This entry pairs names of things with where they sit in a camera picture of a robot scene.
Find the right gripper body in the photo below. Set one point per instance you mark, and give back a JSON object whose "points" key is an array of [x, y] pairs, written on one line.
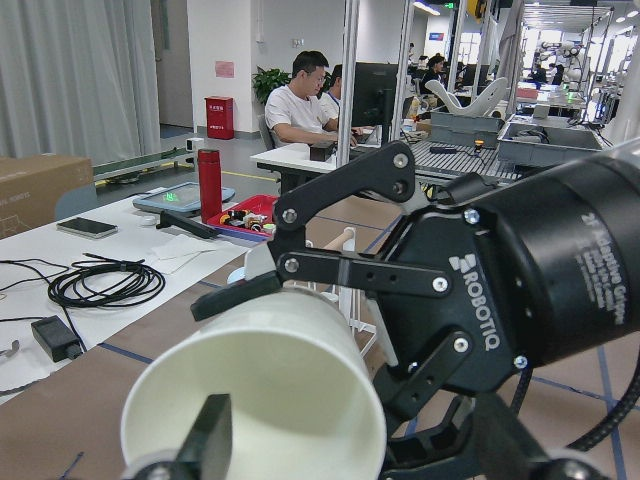
{"points": [[536, 272]]}

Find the light blue cup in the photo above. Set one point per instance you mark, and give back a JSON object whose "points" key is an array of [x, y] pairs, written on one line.
{"points": [[236, 275]]}

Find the black power adapter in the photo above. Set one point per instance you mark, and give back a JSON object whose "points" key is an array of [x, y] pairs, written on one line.
{"points": [[56, 339]]}

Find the red thermos bottle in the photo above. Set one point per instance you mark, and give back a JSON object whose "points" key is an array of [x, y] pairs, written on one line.
{"points": [[209, 174]]}

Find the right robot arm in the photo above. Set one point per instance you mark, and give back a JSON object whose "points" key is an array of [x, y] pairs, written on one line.
{"points": [[474, 288]]}

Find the cream cup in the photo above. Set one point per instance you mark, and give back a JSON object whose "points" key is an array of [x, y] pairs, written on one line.
{"points": [[302, 403]]}

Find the red cabinet box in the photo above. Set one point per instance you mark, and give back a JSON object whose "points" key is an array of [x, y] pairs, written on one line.
{"points": [[219, 117]]}

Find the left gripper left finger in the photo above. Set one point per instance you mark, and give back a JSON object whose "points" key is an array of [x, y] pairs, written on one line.
{"points": [[206, 450]]}

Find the blue teach pendant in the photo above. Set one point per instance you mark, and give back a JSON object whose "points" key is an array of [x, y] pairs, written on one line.
{"points": [[183, 199]]}

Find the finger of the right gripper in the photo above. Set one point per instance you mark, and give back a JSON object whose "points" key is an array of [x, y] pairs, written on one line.
{"points": [[403, 397], [400, 289]]}

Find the black smartphone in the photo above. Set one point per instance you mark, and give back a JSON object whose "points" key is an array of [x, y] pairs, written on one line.
{"points": [[87, 228]]}

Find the person in white shirt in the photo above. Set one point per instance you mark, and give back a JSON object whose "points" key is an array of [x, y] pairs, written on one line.
{"points": [[293, 113]]}

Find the cardboard box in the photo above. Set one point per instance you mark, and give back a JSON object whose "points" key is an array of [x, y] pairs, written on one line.
{"points": [[40, 189]]}

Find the white wire cup rack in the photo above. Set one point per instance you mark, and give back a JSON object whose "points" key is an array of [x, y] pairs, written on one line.
{"points": [[346, 296]]}

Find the red parts tray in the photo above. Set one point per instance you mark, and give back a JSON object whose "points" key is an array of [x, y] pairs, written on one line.
{"points": [[251, 219]]}

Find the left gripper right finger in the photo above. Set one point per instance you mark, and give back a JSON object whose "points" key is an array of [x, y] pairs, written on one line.
{"points": [[504, 447]]}

